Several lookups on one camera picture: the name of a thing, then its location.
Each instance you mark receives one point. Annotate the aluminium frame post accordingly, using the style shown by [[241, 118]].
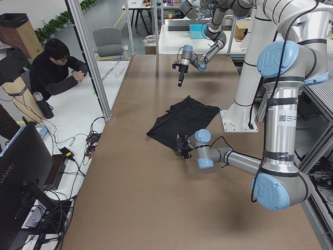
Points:
[[77, 20]]

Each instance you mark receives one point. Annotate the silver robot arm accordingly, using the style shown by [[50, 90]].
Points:
[[277, 183], [211, 31]]

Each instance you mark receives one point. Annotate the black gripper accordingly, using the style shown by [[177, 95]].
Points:
[[185, 150], [183, 69]]

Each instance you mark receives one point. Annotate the brown cardboard box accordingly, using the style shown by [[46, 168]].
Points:
[[17, 31]]

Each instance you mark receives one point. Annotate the blue plastic bin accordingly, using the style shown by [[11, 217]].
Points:
[[197, 31]]

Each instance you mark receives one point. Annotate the red black usb hub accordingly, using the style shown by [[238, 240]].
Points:
[[91, 143]]

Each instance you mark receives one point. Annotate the grey office chair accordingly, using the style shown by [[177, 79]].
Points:
[[109, 43]]

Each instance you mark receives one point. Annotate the black printed t-shirt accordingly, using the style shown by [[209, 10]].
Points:
[[182, 119]]

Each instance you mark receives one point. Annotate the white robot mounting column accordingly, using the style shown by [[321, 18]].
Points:
[[284, 33]]

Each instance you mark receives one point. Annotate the person in black clothes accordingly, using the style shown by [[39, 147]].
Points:
[[55, 71]]

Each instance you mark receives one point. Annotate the black Huawei monitor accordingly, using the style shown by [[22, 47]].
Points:
[[27, 160]]

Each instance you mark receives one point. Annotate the black thermos bottle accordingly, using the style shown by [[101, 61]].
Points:
[[43, 105]]

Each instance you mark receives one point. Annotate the black power adapter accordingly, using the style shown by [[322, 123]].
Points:
[[69, 155]]

